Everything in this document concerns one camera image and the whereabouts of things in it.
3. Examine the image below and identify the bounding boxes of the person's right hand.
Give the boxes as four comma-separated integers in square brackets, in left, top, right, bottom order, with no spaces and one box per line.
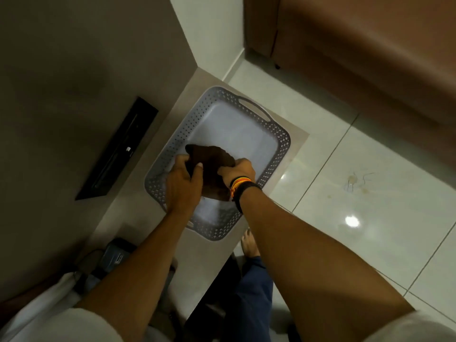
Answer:
[217,158,257,189]

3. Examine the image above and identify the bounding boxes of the person's left hand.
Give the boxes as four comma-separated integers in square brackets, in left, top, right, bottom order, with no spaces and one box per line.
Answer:
[165,154,204,215]

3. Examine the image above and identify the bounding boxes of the dark brown cloth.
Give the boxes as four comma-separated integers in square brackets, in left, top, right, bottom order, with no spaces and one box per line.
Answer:
[185,144,236,203]

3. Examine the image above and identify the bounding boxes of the person's left forearm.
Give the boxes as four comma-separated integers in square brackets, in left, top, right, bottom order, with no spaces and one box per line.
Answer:
[73,206,195,339]

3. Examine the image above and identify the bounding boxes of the person's right forearm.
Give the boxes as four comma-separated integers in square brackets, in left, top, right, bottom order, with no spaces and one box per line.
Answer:
[237,186,416,342]

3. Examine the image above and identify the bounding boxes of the black wristband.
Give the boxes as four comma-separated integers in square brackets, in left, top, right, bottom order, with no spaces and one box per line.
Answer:
[233,181,263,215]

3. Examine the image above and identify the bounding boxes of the grey perforated plastic basket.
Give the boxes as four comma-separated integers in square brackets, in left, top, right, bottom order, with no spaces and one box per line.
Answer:
[144,86,292,242]

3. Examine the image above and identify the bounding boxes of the person's bare foot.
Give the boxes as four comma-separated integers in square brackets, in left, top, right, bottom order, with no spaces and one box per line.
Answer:
[241,227,261,260]

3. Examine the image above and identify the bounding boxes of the dark grey box device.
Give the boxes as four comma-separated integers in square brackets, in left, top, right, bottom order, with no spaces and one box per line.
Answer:
[93,238,139,280]

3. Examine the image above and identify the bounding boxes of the blue trousers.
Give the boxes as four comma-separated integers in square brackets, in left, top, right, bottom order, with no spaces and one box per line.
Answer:
[224,256,298,342]

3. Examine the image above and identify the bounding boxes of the brown sofa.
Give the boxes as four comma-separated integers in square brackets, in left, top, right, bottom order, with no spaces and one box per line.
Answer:
[244,0,456,168]

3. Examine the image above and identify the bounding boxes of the white shirt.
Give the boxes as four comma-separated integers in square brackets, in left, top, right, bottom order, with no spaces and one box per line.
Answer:
[0,271,456,342]

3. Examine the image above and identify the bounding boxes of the multicoloured thread bracelet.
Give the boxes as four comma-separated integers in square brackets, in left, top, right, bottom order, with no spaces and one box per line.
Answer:
[229,176,253,201]

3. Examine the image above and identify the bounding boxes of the black recessed wall panel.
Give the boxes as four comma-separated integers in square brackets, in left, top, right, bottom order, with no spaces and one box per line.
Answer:
[74,96,159,201]

